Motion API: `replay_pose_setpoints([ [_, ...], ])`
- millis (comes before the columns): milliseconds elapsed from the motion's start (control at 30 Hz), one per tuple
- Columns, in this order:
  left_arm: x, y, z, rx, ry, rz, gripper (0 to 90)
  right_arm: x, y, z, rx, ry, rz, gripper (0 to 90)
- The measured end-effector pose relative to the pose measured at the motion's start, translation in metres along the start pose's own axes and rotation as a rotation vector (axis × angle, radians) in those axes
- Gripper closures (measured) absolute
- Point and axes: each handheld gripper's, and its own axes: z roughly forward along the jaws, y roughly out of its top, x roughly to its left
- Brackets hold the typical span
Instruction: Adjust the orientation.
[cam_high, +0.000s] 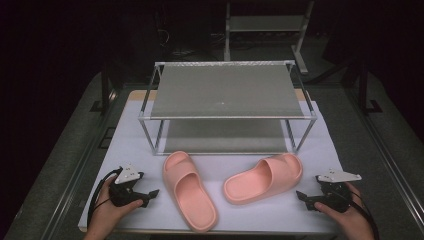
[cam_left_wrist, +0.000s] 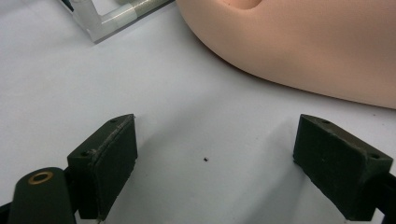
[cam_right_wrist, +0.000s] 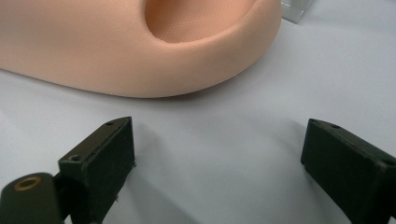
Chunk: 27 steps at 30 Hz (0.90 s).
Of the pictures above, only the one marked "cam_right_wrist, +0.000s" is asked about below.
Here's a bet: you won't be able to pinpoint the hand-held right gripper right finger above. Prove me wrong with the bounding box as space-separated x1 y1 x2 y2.
300 118 396 224

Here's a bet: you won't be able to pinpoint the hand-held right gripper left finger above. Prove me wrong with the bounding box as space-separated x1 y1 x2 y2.
58 116 136 224

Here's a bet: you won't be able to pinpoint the pink foam slipper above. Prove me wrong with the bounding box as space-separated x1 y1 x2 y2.
0 0 283 99

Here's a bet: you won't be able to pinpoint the metal shoe rack grey shelves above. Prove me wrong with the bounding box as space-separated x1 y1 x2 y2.
280 0 314 24

